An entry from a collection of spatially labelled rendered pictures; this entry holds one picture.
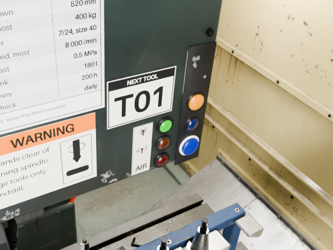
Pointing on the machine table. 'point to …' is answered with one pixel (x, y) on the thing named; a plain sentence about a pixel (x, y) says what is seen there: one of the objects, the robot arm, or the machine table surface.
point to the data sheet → (50, 60)
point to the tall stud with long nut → (84, 244)
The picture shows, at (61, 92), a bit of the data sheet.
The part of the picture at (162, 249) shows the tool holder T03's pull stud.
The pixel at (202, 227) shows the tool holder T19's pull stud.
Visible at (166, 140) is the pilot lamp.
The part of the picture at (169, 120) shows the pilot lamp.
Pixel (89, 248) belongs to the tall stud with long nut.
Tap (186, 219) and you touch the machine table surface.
